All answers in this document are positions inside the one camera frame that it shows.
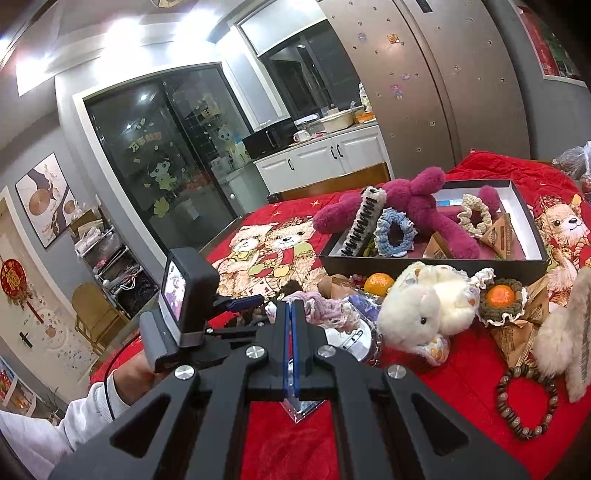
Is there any cream crocheted scrunchie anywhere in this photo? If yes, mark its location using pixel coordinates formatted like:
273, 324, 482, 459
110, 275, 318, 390
457, 194, 494, 240

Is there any clear plastic bag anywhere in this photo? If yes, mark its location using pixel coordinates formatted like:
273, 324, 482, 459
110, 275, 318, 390
551, 142, 591, 181

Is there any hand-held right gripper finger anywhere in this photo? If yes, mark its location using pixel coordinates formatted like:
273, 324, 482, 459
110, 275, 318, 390
293, 299, 532, 480
48, 299, 293, 480

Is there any white plush rabbit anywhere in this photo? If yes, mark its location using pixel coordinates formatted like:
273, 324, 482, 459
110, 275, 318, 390
376, 261, 483, 367

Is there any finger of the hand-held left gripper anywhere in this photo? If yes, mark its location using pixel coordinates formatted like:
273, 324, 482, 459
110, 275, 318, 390
205, 316, 278, 340
211, 294, 266, 315

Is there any steel refrigerator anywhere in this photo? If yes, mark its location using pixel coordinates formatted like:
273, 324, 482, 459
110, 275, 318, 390
318, 0, 532, 185

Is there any clear plastic packet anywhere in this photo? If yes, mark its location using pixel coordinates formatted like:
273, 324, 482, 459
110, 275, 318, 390
277, 318, 377, 423

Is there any wire storage rack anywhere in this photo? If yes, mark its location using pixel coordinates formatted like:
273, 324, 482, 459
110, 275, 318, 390
74, 217, 160, 319

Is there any large brown snack packet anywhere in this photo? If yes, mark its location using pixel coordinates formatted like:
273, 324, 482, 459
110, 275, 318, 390
489, 276, 552, 370

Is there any black cardboard box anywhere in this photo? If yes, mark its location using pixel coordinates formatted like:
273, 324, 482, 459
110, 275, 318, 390
318, 178, 550, 278

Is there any wooden chair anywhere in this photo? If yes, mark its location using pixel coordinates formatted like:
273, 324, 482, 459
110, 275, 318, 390
71, 282, 132, 356

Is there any white kitchen cabinet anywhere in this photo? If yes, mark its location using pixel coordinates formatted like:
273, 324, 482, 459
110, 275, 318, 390
253, 124, 393, 195

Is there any blue crocheted scrunchie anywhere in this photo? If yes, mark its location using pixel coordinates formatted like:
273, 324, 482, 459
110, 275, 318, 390
373, 209, 415, 257

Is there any black cable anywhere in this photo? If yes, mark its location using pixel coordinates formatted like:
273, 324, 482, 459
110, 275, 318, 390
102, 330, 144, 423

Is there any tangerine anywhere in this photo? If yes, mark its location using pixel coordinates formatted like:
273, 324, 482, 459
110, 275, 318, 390
364, 272, 395, 296
487, 285, 516, 308

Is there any sliding glass door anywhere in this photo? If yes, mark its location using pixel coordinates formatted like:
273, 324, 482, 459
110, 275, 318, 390
74, 62, 273, 259

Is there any black microwave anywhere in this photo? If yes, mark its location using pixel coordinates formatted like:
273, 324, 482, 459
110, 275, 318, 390
242, 124, 296, 158

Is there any triangular brown snack packet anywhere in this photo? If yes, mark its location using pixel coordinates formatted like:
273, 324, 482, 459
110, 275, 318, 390
422, 232, 455, 260
480, 213, 520, 259

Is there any fluffy white hair claw clip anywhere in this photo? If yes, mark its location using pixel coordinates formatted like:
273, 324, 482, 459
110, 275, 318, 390
341, 186, 387, 258

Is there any purple scrunchie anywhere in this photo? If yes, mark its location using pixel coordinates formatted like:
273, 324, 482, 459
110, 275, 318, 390
288, 288, 365, 333

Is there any magenta plush rabbit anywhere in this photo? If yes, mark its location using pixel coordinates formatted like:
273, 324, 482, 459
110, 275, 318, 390
313, 166, 502, 260

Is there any cream basin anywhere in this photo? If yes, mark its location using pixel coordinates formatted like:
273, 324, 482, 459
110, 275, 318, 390
318, 110, 358, 130

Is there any brown crocheted scrunchie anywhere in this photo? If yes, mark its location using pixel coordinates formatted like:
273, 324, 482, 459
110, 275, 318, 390
468, 267, 528, 328

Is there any abstract wall painting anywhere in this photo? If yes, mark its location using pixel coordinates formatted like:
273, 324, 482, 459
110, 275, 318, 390
15, 152, 77, 250

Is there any red hanging ornament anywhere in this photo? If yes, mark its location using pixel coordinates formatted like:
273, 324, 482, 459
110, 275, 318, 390
0, 256, 40, 319

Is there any person's left hand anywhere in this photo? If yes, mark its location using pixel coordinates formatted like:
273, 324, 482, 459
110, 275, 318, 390
112, 355, 158, 409

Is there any beige plush rabbit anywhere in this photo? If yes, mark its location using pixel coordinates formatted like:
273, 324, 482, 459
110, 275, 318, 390
536, 265, 591, 404

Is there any brown bead bracelet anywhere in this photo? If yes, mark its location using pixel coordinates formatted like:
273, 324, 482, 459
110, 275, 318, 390
496, 364, 559, 440

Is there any framed red picture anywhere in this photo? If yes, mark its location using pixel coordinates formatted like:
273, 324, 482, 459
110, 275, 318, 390
512, 0, 589, 84

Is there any red printed blanket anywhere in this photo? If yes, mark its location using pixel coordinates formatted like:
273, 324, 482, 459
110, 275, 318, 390
90, 150, 591, 480

